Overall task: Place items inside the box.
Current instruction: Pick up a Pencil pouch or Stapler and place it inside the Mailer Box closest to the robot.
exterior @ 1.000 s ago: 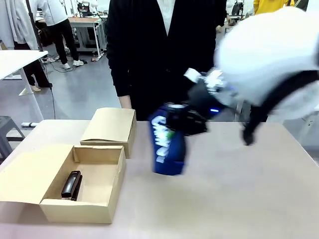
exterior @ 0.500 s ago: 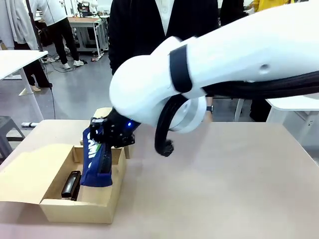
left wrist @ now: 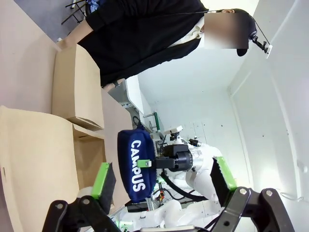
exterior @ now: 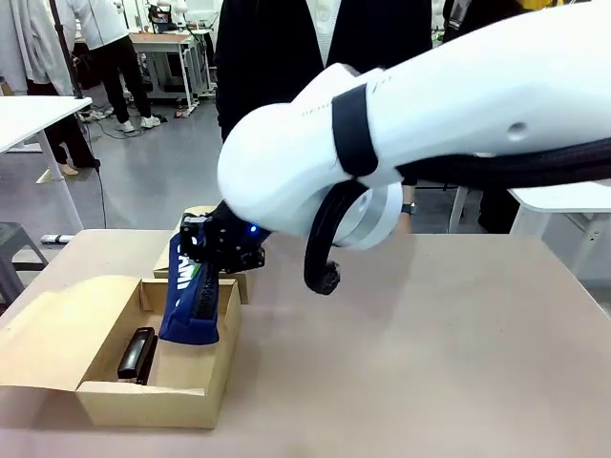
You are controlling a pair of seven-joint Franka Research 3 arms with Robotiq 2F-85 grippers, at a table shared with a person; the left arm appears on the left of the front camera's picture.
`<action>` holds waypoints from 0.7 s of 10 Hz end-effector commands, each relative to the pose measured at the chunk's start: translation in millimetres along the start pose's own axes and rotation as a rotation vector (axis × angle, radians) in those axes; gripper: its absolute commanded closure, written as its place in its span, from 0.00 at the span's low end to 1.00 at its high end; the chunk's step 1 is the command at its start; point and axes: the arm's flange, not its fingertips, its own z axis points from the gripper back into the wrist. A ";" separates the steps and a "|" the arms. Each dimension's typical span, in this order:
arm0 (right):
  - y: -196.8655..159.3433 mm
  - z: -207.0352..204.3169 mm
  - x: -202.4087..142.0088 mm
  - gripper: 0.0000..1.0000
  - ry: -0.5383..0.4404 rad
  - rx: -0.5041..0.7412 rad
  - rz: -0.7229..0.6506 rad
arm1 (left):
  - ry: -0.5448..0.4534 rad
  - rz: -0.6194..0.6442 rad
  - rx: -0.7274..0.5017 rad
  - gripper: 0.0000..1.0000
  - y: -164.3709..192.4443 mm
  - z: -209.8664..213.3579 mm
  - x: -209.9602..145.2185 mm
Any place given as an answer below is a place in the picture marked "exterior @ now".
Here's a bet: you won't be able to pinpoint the large open cardboard box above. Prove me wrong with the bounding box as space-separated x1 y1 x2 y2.
0 275 242 430

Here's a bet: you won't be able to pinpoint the navy CAMPUS pencil case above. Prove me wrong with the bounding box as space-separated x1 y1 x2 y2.
158 232 221 347

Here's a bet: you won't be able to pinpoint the grey metal stool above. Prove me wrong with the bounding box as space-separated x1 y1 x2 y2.
0 221 50 306

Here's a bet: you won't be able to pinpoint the black bag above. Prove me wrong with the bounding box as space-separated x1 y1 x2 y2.
477 188 521 235

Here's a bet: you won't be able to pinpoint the person in grey hoodie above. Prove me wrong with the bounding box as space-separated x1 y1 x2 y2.
0 0 102 177

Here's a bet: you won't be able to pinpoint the wood-top workshop desk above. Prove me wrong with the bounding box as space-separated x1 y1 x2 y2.
128 28 217 112

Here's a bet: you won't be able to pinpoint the person's black cardigan torso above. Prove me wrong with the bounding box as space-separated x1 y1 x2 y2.
214 0 433 144

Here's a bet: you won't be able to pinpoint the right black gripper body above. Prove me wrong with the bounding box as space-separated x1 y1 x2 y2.
201 201 276 277

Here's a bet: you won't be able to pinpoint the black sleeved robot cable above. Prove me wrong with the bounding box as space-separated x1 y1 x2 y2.
303 136 611 296

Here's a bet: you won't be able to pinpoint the white table with rounded corner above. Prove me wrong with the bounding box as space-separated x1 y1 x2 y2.
448 178 611 287

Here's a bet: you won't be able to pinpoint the black stapler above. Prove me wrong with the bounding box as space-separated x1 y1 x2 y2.
116 326 158 385

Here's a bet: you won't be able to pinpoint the white table with angled leg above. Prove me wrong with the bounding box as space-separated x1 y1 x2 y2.
0 96 94 230

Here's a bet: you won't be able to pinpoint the person in white jacket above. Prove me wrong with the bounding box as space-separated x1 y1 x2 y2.
66 0 162 134

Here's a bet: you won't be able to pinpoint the cardboard box with flap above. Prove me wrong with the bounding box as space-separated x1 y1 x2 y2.
152 205 252 305

